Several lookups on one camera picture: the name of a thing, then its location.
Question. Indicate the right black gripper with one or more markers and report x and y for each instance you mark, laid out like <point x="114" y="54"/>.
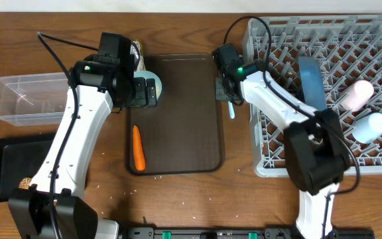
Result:
<point x="221" y="93"/>

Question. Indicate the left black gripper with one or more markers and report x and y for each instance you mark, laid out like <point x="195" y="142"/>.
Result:
<point x="149" y="91"/>

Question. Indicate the light blue rice bowl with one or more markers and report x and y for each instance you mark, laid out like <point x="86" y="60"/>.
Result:
<point x="147" y="75"/>

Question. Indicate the light blue plastic spoon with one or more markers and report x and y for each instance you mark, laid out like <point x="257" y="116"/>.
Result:
<point x="231" y="110"/>

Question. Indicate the dark blue plate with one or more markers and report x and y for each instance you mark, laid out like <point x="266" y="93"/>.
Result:
<point x="312" y="82"/>

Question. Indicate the pink cup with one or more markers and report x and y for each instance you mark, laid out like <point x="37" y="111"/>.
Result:
<point x="357" y="95"/>

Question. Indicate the light blue cup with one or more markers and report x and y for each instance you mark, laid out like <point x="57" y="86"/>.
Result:
<point x="368" y="128"/>

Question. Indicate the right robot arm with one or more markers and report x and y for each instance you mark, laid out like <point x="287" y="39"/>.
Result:
<point x="316" y="156"/>

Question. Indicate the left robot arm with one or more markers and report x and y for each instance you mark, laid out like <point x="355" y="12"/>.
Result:
<point x="52" y="206"/>

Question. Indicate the grey dishwasher rack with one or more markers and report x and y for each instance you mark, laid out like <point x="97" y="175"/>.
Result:
<point x="347" y="48"/>

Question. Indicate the crumpled silver foil wrapper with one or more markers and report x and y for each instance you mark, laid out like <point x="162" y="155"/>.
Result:
<point x="137" y="51"/>

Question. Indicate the dark brown serving tray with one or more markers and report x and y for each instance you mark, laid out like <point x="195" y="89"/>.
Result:
<point x="183" y="133"/>

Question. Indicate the orange carrot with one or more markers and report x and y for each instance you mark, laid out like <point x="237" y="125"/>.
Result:
<point x="138" y="153"/>

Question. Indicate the clear plastic bin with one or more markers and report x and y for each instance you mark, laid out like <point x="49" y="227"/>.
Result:
<point x="34" y="99"/>

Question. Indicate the black plastic bin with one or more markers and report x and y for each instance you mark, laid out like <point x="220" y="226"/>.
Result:
<point x="20" y="158"/>

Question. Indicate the brown food scrap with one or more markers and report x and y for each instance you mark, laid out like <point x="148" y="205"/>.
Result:
<point x="25" y="183"/>

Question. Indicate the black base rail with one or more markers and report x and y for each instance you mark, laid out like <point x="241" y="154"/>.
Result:
<point x="151" y="233"/>

